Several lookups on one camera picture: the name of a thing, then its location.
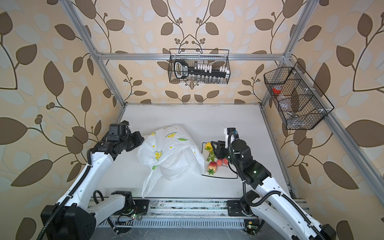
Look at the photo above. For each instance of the black wire basket back wall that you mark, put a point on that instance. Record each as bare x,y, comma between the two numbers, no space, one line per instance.
216,57

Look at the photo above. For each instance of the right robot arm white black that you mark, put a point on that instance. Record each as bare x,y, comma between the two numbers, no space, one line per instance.
265,197

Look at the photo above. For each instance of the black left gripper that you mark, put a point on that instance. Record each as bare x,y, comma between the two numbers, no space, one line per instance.
136,135

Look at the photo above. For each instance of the black wire basket wall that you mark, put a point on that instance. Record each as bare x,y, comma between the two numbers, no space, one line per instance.
302,103
216,57

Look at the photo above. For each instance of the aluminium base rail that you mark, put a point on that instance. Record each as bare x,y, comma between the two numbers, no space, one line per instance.
187,213

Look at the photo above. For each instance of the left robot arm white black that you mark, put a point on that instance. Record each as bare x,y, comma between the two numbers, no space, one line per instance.
71,218

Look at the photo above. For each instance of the black outlined white mat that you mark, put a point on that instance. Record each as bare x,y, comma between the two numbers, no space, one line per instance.
227,172

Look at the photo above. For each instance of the aluminium corner post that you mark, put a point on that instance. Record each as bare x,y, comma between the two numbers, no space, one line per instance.
298,32

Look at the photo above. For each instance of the black socket tool set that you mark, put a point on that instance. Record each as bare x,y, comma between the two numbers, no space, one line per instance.
183,70

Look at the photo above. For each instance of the yellow fake lemon with leaves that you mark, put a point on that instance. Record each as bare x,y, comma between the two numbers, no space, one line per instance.
211,154

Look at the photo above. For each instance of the white plastic bag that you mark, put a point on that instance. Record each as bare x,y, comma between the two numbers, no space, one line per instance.
169,152

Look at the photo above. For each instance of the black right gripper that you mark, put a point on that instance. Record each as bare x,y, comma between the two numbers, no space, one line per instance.
221,148

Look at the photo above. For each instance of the red fake strawberry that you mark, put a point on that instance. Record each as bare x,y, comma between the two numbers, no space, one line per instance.
212,168

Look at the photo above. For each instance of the black wire basket right wall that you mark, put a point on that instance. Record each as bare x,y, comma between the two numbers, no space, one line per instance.
302,103

